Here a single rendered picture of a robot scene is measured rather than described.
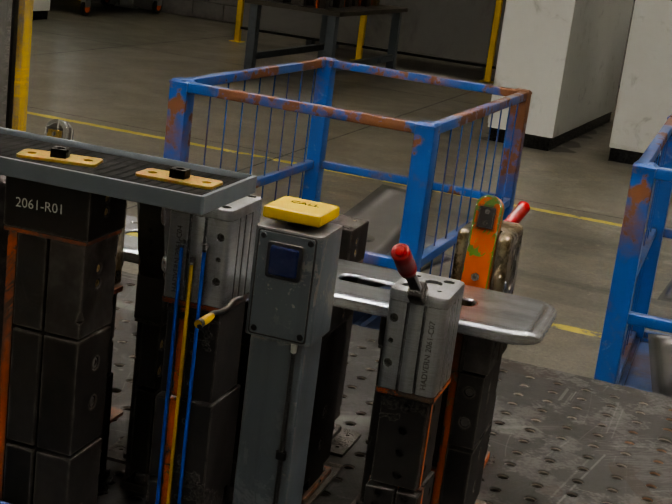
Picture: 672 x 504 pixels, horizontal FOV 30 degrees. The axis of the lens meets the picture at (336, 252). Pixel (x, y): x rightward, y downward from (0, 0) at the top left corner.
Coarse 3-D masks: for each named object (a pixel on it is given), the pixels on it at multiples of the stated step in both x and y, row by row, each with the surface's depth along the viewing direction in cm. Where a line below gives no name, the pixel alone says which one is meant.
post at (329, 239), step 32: (256, 256) 122; (320, 256) 121; (256, 288) 123; (288, 288) 122; (320, 288) 122; (256, 320) 124; (288, 320) 123; (320, 320) 124; (256, 352) 125; (288, 352) 124; (256, 384) 126; (288, 384) 124; (256, 416) 126; (288, 416) 125; (256, 448) 127; (288, 448) 126; (256, 480) 128; (288, 480) 127
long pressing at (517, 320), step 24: (360, 264) 166; (336, 288) 154; (360, 288) 155; (480, 288) 162; (384, 312) 149; (480, 312) 151; (504, 312) 153; (528, 312) 154; (552, 312) 156; (480, 336) 146; (504, 336) 145; (528, 336) 145
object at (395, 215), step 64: (320, 64) 456; (320, 128) 467; (448, 128) 346; (512, 128) 441; (320, 192) 477; (384, 192) 443; (448, 192) 456; (512, 192) 445; (384, 256) 345; (448, 256) 431
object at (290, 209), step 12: (276, 204) 122; (288, 204) 123; (300, 204) 124; (312, 204) 124; (324, 204) 125; (264, 216) 122; (276, 216) 121; (288, 216) 121; (300, 216) 120; (312, 216) 120; (324, 216) 121; (336, 216) 125
